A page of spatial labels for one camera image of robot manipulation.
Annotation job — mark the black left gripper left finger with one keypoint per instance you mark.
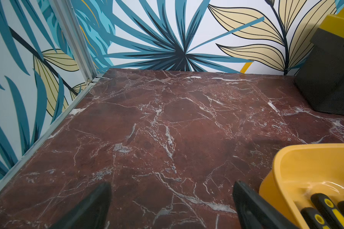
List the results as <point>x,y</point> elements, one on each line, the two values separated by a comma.
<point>89,213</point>

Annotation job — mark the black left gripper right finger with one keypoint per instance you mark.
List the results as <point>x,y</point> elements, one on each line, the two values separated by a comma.
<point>256,213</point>

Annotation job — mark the yellow plastic storage tray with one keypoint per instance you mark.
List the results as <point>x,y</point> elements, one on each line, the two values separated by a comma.
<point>300,171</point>

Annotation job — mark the yellow and black toolbox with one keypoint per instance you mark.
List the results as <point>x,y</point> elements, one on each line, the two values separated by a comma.
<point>321,78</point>

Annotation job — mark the left aluminium corner post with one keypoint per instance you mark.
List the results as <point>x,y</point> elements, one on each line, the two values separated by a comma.
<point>70,26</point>

